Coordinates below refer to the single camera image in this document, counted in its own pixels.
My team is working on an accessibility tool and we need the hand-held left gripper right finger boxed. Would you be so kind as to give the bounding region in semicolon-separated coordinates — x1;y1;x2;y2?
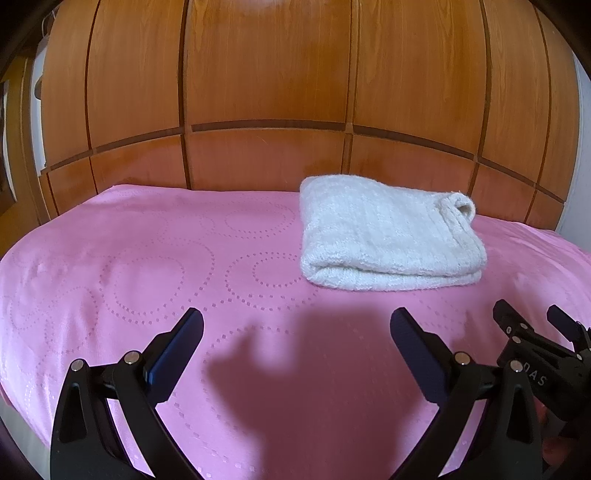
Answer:
389;307;543;480

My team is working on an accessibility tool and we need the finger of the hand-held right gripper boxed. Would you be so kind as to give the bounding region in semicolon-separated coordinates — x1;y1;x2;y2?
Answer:
492;299;537;352
547;305;591;357

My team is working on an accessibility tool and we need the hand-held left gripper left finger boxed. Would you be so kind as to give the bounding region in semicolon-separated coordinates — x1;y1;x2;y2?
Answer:
50;307;205;480

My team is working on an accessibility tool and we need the white knitted sweater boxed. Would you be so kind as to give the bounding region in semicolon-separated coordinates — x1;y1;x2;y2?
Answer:
299;174;489;292

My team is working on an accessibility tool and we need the pink dotted bedspread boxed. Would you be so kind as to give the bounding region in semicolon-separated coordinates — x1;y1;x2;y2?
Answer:
0;185;591;480

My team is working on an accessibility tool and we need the wooden wardrobe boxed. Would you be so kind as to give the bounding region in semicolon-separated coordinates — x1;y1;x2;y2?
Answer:
37;0;580;232

